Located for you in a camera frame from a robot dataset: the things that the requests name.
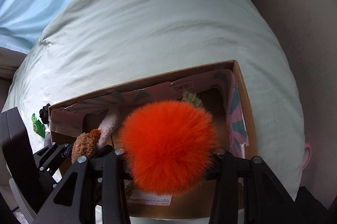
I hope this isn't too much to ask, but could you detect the pink object beside bed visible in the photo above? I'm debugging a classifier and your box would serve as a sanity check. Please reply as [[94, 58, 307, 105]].
[[303, 142, 312, 170]]

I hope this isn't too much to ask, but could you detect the green wet wipes pack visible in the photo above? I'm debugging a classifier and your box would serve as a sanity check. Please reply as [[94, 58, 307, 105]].
[[31, 114, 46, 138]]

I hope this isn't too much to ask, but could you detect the cardboard box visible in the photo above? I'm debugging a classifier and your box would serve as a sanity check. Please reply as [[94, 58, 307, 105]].
[[49, 60, 257, 221]]

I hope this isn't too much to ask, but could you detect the pale green bed sheet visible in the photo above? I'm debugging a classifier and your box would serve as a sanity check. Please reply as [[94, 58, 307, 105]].
[[4, 0, 304, 197]]

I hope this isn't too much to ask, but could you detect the brown plush toy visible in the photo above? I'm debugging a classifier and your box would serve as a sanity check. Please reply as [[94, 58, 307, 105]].
[[71, 106, 120, 163]]

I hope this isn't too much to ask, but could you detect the orange fluffy pompom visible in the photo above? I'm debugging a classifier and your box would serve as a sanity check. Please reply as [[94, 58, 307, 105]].
[[119, 100, 218, 195]]

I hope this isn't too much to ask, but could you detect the black hair scrunchie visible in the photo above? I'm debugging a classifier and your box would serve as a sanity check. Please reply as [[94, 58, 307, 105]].
[[39, 103, 50, 124]]

